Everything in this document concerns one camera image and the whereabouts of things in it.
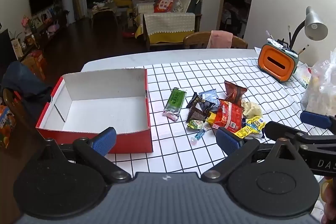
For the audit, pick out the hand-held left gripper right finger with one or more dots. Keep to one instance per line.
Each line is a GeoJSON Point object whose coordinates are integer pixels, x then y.
{"type": "Point", "coordinates": [228, 140]}

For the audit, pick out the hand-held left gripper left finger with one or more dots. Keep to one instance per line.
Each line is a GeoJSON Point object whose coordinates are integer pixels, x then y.
{"type": "Point", "coordinates": [105, 140]}

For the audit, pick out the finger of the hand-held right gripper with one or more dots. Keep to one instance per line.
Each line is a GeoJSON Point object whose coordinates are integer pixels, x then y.
{"type": "Point", "coordinates": [275, 128]}
{"type": "Point", "coordinates": [315, 119]}

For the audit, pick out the yellow cartoon snack packet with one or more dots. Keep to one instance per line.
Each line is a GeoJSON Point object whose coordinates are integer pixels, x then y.
{"type": "Point", "coordinates": [253, 124]}

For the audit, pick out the red snack packet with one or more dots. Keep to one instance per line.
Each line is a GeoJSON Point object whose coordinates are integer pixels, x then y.
{"type": "Point", "coordinates": [228, 114]}

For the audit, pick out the blue candy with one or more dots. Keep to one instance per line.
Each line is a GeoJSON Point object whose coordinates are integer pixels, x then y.
{"type": "Point", "coordinates": [200, 133]}

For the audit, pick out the small yellow snack packet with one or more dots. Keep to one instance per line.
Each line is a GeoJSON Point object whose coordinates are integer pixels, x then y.
{"type": "Point", "coordinates": [211, 117]}

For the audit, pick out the red cardboard box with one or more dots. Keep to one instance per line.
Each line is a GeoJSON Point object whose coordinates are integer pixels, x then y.
{"type": "Point", "coordinates": [105, 111]}

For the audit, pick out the cream snack packet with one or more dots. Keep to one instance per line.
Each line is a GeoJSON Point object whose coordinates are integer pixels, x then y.
{"type": "Point", "coordinates": [252, 108]}

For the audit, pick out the dark brown snack packet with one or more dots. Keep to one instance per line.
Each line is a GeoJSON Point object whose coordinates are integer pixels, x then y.
{"type": "Point", "coordinates": [195, 116]}

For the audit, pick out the black snack packet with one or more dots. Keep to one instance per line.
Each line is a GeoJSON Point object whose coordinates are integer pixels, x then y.
{"type": "Point", "coordinates": [203, 104]}

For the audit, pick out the reddish brown snack packet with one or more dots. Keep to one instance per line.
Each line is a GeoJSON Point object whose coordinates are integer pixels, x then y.
{"type": "Point", "coordinates": [233, 92]}

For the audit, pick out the light blue snack packet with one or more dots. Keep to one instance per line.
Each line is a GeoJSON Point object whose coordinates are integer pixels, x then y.
{"type": "Point", "coordinates": [210, 96]}

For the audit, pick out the long green snack packet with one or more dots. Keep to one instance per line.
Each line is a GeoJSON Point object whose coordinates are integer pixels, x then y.
{"type": "Point", "coordinates": [175, 103]}

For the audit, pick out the person's right hand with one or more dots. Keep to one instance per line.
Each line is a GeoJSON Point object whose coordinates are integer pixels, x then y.
{"type": "Point", "coordinates": [330, 203]}

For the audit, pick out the clear plastic bag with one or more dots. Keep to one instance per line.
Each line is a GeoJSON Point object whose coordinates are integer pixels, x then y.
{"type": "Point", "coordinates": [323, 87]}

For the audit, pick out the orange desk organizer box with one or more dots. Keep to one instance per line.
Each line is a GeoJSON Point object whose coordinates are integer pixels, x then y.
{"type": "Point", "coordinates": [275, 64]}

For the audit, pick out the paint brush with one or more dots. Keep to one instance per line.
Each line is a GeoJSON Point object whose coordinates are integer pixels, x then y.
{"type": "Point", "coordinates": [302, 50]}
{"type": "Point", "coordinates": [290, 33]}

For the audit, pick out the white marker pen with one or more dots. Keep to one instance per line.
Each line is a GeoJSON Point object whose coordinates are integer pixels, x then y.
{"type": "Point", "coordinates": [269, 36]}

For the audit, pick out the grey desk lamp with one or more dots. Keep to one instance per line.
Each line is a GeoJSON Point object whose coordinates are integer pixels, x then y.
{"type": "Point", "coordinates": [315, 24]}

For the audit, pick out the orange fruit carton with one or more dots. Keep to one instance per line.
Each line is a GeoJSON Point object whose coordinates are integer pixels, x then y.
{"type": "Point", "coordinates": [6, 127]}

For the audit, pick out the dark blue jeans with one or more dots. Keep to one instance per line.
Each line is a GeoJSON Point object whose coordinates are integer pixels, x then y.
{"type": "Point", "coordinates": [23, 82]}

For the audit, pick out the wooden dining chair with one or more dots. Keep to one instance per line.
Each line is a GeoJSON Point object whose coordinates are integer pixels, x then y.
{"type": "Point", "coordinates": [10, 103]}
{"type": "Point", "coordinates": [195, 40]}

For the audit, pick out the pink cloth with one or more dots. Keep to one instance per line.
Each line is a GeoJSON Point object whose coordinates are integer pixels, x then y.
{"type": "Point", "coordinates": [220, 39]}

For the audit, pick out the red gift carton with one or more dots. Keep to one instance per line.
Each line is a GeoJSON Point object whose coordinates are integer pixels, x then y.
{"type": "Point", "coordinates": [35, 64]}

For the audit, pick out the red floor toy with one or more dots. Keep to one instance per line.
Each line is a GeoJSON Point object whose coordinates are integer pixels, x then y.
{"type": "Point", "coordinates": [129, 34]}

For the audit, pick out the pink plush toy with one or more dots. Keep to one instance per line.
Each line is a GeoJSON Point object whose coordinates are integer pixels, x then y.
{"type": "Point", "coordinates": [53, 28]}

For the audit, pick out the wooden television cabinet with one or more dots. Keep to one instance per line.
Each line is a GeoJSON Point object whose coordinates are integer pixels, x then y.
{"type": "Point", "coordinates": [44, 29]}

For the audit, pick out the wooden coffee table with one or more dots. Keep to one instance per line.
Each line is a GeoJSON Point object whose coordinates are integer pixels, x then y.
{"type": "Point", "coordinates": [105, 12]}

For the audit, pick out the wooden sofa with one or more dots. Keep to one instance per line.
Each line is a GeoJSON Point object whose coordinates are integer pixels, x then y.
{"type": "Point", "coordinates": [168, 27]}

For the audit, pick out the cream and yellow sofa cover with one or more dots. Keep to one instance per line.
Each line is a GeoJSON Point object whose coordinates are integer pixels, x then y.
{"type": "Point", "coordinates": [168, 23]}

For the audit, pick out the silver grey cushion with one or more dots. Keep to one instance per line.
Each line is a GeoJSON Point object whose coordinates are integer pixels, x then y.
{"type": "Point", "coordinates": [178, 5]}

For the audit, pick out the red printed cushion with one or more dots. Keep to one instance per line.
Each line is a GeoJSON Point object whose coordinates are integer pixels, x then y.
{"type": "Point", "coordinates": [164, 5]}

